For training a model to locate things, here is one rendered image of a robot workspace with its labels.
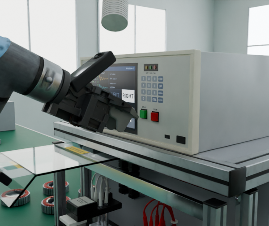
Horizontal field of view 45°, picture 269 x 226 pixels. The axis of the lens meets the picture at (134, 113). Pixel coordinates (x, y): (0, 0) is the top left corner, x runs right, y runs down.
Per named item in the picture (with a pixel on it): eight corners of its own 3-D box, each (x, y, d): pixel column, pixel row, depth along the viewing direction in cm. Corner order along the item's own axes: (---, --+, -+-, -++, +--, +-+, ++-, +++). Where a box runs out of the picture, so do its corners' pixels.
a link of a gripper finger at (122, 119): (130, 137, 72) (98, 123, 66) (138, 112, 73) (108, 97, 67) (138, 140, 69) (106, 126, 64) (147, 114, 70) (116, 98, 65)
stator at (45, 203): (73, 203, 130) (73, 194, 130) (67, 215, 119) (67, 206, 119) (46, 203, 130) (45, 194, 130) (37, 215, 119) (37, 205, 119)
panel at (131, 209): (262, 316, 67) (270, 178, 64) (95, 210, 119) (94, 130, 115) (265, 314, 68) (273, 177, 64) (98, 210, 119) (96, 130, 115)
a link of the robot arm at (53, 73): (32, 57, 60) (51, 55, 54) (53, 67, 63) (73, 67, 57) (17, 94, 59) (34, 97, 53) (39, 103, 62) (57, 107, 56)
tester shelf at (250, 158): (229, 197, 54) (231, 171, 53) (53, 135, 106) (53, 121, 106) (334, 155, 81) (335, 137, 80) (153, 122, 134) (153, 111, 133)
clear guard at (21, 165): (9, 208, 65) (7, 180, 64) (-21, 178, 83) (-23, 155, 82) (135, 176, 85) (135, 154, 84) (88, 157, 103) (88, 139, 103)
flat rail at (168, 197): (211, 225, 56) (212, 209, 56) (56, 154, 104) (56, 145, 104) (216, 223, 57) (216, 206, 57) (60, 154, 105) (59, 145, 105)
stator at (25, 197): (15, 195, 139) (15, 186, 139) (36, 199, 134) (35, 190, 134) (-6, 204, 129) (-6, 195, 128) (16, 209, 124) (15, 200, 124)
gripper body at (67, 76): (85, 129, 69) (35, 109, 62) (100, 92, 70) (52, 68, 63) (105, 134, 63) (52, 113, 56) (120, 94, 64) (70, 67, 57)
